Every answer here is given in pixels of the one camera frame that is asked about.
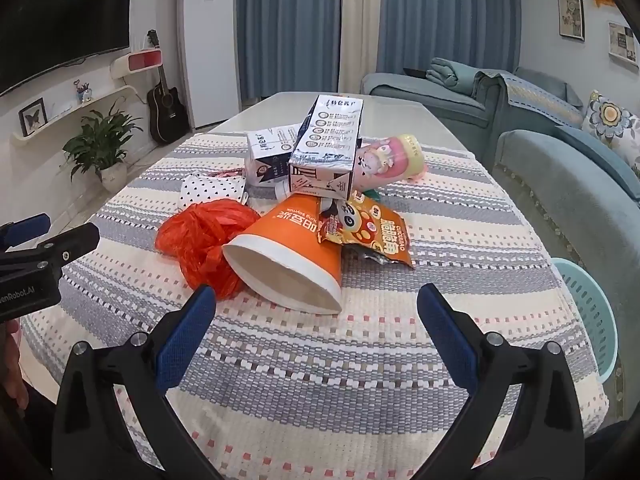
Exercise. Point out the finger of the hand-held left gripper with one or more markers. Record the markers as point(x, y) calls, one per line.
point(25, 227)
point(70, 244)

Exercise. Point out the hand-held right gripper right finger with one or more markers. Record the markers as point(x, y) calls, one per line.
point(445, 330)

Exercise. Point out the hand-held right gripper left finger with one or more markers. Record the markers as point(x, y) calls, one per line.
point(185, 330)

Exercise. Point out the orange plastic bag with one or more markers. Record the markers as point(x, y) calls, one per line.
point(200, 230)

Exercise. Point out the orange paper cup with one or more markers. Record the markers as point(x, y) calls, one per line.
point(295, 240)

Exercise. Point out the polka dot paper bag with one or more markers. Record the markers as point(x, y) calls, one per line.
point(210, 190)

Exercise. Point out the light blue plastic basket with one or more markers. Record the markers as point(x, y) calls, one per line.
point(590, 320)

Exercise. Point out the small white milk carton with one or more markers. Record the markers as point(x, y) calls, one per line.
point(267, 155)

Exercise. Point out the large white milk carton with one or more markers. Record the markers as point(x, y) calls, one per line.
point(325, 150)

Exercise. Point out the person's left hand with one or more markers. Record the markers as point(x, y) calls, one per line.
point(10, 360)

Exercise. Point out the green potted plant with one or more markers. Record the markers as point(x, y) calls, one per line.
point(100, 145)

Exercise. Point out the framed butterfly picture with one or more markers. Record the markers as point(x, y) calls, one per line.
point(34, 117)

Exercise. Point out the orange snack packet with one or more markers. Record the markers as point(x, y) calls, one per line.
point(370, 230)

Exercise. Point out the striped woven tablecloth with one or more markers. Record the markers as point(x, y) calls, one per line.
point(320, 360)

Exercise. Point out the small shelf ornament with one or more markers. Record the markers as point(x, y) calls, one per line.
point(83, 92)

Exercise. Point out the black acoustic guitar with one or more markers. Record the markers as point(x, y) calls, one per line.
point(167, 110)

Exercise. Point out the large teal sofa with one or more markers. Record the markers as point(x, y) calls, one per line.
point(540, 180)

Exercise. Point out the pink printed cup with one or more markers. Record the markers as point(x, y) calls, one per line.
point(390, 160)

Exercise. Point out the black television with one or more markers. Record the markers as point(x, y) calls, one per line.
point(60, 25)

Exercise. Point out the small teal sofa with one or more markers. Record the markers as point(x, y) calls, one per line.
point(425, 105)

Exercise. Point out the white refrigerator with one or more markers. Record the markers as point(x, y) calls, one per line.
point(210, 50)

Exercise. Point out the patterned sofa throw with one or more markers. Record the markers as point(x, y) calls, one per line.
point(535, 95)

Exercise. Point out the folded teal blanket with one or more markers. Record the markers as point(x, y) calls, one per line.
point(450, 75)

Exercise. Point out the floral cushion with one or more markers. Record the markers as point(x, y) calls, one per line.
point(610, 120)

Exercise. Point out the blue curtain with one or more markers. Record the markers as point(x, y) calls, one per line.
point(445, 10)
point(290, 30)

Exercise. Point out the beige sheer curtain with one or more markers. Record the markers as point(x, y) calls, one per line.
point(361, 25)

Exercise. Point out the long white wall shelf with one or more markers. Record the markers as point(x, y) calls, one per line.
point(100, 96)

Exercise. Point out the red and white wall box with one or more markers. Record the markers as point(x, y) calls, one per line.
point(145, 60)

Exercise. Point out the newspaper print wall poster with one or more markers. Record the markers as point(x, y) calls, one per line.
point(622, 42)

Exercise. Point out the tall framed wall picture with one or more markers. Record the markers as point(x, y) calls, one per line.
point(571, 15)

